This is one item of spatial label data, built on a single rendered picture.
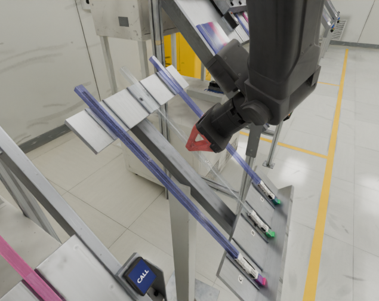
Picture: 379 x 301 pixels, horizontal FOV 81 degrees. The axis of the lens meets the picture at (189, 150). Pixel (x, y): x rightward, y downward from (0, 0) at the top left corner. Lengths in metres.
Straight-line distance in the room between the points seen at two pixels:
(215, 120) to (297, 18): 0.23
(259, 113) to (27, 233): 0.74
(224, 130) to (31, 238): 0.64
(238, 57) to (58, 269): 0.43
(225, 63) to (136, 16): 0.87
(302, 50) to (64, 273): 0.45
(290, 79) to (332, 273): 1.34
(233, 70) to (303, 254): 1.29
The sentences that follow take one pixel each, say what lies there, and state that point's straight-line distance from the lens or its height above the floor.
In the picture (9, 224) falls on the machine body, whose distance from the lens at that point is 0.90.
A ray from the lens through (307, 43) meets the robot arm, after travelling 0.25.
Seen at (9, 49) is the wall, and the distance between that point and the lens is 2.29.
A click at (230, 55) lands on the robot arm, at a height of 1.13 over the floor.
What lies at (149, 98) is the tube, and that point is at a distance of 0.48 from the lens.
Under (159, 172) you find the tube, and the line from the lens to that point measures 0.40.
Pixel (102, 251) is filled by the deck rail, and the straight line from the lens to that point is 0.46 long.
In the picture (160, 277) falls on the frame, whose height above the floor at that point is 0.73.
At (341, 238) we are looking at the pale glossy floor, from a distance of 1.69.
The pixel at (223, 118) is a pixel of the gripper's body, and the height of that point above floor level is 1.02.
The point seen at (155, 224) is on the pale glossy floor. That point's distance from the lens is 1.49.
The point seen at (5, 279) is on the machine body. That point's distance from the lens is 0.78.
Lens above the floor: 1.20
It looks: 36 degrees down
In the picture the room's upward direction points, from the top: straight up
